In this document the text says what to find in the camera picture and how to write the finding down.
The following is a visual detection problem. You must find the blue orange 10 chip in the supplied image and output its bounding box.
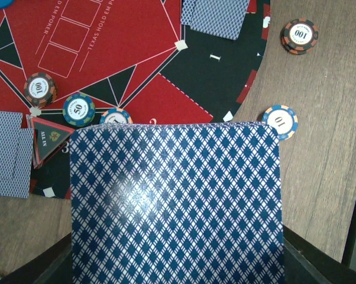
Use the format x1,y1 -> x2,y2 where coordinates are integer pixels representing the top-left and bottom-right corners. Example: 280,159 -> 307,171
99,108 -> 133,124

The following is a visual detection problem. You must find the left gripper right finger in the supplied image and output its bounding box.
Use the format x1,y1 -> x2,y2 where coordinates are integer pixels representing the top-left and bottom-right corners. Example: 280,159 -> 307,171
283,227 -> 356,284

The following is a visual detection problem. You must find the round red black poker mat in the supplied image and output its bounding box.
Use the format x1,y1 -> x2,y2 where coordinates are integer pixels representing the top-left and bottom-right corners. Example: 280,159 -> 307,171
0,1 -> 270,199

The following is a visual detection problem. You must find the face down card bottom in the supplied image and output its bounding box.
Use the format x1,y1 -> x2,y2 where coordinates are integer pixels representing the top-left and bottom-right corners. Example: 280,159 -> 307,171
180,0 -> 250,40

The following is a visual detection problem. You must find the brown red 100 chip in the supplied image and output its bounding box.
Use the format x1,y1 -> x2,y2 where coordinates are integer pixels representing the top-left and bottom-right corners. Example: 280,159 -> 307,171
24,72 -> 58,108

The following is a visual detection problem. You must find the triangular all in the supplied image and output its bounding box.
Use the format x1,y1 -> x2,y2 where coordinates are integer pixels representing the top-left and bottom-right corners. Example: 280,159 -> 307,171
27,116 -> 74,169

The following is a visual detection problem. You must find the face down card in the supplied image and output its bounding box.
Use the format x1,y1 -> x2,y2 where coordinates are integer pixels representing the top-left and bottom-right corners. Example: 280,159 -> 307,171
180,0 -> 250,40
0,111 -> 22,178

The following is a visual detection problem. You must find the blue small blind button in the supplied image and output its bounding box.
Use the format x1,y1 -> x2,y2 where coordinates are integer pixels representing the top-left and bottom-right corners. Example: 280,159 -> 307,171
0,0 -> 14,9

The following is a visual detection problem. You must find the green blue 50 chip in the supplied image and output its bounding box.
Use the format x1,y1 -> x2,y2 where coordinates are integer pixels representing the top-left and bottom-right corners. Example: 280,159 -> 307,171
63,92 -> 96,127

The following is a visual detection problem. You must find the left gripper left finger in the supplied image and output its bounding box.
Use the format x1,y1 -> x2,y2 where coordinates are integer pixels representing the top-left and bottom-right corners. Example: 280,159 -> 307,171
0,234 -> 73,283

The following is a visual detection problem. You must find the blue backed card deck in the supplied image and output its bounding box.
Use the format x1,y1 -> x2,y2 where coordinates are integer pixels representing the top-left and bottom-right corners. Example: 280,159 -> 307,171
69,122 -> 284,283

